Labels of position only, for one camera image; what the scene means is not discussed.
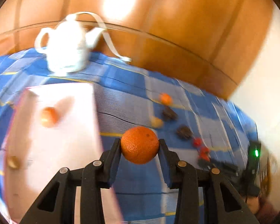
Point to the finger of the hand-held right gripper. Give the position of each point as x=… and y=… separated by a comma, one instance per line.
x=224, y=165

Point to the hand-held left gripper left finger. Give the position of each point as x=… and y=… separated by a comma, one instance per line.
x=114, y=168

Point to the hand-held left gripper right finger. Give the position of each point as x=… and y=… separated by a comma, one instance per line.
x=164, y=165

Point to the red tomato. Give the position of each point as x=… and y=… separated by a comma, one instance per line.
x=197, y=141
x=204, y=149
x=204, y=157

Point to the large orange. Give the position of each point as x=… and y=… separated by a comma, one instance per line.
x=140, y=144

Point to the dark chocolate piece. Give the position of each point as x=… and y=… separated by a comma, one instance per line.
x=184, y=131
x=169, y=113

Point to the pink tray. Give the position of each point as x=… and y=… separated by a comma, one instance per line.
x=67, y=144

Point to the person's right forearm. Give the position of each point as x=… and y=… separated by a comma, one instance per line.
x=263, y=207

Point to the blue plaid tablecloth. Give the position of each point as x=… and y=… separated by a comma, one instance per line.
x=130, y=93

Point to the small tangerine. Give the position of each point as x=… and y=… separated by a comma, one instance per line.
x=48, y=117

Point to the white ceramic kettle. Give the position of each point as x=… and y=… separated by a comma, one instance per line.
x=67, y=46

